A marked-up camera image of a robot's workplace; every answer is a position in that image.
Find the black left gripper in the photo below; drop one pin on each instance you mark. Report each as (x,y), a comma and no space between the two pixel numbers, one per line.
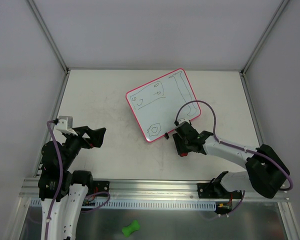
(84,136)

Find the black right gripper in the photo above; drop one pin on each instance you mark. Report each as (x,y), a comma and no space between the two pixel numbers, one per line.
(181,143)

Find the red whiteboard eraser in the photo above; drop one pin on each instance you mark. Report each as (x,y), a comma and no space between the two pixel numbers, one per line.
(183,154)

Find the pink framed whiteboard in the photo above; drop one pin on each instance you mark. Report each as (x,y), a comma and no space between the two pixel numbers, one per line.
(158,103)

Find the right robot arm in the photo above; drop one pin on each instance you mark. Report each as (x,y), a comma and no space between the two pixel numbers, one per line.
(264,172)

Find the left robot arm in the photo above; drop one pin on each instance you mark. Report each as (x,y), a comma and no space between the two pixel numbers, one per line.
(61,192)

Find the whiteboard stand foot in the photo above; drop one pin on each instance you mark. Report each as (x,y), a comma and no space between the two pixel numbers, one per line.
(166,135)

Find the green bone shaped toy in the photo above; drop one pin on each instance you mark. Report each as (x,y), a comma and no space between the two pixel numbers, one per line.
(131,228)

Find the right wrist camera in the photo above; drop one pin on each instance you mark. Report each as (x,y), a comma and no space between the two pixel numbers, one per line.
(184,120)

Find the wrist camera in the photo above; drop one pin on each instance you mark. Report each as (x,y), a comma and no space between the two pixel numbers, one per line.
(184,120)
(65,125)

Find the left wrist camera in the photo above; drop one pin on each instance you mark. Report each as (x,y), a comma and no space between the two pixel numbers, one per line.
(65,125)

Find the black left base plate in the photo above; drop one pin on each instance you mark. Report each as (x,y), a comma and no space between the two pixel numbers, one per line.
(101,187)

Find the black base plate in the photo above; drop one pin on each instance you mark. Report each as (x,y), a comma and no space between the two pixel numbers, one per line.
(101,187)
(205,191)

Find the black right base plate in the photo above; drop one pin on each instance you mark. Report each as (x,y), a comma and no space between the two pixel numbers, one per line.
(205,191)

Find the aluminium mounting rail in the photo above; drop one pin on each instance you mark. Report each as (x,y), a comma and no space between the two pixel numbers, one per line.
(134,189)

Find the white slotted cable duct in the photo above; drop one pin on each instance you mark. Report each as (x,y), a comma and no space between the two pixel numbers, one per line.
(191,205)

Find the left aluminium frame post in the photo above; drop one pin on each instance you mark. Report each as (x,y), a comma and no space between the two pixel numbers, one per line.
(47,34)

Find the aluminium frame post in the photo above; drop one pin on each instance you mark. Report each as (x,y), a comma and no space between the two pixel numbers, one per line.
(47,34)
(265,34)

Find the right aluminium frame post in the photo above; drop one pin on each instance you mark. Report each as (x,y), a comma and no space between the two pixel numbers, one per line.
(265,34)

